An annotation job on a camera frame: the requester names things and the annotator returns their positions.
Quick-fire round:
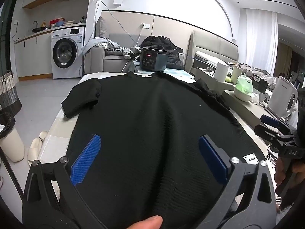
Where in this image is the pile of black clothes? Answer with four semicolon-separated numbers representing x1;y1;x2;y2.
140;36;184;70

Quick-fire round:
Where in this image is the left hand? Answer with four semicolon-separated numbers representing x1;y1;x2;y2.
127;216;163;229

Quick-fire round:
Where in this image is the checkered beige table cloth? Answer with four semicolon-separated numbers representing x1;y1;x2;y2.
37;72;129;162

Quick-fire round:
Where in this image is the beige trash bin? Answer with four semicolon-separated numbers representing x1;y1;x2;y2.
1;113;25;162

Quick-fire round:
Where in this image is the beige bed headboard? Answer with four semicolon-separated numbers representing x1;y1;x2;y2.
185;30;238;74

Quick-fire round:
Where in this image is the black knit t-shirt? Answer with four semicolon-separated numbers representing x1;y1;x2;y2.
62;72;264;228

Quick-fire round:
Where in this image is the beige slipper far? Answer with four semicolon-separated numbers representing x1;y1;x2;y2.
39;131;48;142

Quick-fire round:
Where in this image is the woven laundry basket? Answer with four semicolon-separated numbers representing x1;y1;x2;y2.
0;70;22;116

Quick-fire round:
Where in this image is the grey sofa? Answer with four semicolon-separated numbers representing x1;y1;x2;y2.
82;13;143;73

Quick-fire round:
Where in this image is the right hand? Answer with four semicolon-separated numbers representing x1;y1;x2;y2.
274;157;305;188

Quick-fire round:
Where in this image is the white paper roll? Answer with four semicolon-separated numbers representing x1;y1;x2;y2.
214;61;229;82

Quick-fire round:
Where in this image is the green and white humidifier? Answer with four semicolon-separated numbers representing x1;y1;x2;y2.
234;75;254;102

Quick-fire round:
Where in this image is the white electric kettle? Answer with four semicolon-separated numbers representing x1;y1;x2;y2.
267;77;298;117

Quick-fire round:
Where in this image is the beige side cabinet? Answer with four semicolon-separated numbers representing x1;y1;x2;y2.
195;68;271;129

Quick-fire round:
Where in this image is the blue checkered table cloth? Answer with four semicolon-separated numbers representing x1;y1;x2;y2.
135;66;194;79

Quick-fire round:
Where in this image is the beige slipper near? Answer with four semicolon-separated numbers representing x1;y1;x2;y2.
27;138;42;166

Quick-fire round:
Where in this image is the beige slipper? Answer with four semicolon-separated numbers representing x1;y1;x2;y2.
27;138;42;166
39;131;48;142

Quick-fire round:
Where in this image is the white washing machine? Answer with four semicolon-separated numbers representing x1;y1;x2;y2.
51;26;85;79

